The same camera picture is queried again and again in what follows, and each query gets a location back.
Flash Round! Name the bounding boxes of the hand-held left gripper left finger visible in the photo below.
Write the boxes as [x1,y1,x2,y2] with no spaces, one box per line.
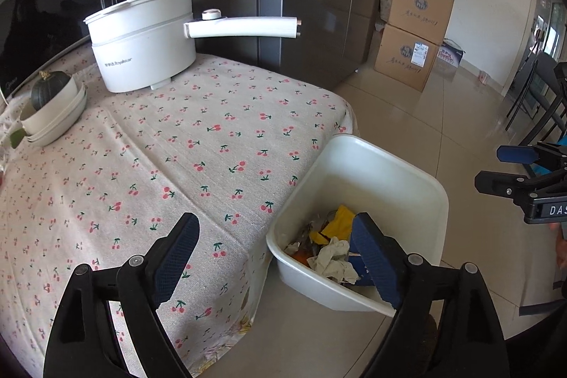
[42,212,201,378]

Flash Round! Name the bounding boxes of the yellow snack wrapper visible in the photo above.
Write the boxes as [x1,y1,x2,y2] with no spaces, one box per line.
[308,205,357,243]

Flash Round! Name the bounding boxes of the white plastic bin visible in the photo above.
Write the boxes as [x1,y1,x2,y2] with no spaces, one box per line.
[266,133,449,319]

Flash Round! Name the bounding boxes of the cherry print tablecloth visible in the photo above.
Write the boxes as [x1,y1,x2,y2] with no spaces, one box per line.
[0,37,357,378]

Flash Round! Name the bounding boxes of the white shopping bag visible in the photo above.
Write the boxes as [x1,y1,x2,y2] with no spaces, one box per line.
[436,41,466,71]

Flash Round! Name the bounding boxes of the stacked white bowls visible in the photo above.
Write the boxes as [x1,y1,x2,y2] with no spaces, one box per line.
[8,83,88,148]

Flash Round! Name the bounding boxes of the dark green squash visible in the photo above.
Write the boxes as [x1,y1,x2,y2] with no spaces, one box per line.
[31,71,72,112]

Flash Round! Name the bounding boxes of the white tissue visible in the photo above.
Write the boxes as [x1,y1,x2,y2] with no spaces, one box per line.
[283,238,359,285]

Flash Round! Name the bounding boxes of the black chairs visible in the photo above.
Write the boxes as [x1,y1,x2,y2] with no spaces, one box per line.
[505,50,567,135]

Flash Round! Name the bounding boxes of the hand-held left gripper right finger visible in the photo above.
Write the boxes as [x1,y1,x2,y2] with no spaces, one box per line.
[351,212,510,378]

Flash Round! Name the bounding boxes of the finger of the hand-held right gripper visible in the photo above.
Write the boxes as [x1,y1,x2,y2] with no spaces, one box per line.
[496,142,567,170]
[474,169,567,202]

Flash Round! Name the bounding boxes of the white electric pot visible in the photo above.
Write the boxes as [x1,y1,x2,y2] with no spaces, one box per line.
[84,0,303,94]

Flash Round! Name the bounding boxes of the black microwave oven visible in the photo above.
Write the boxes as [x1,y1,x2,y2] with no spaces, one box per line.
[0,0,145,100]

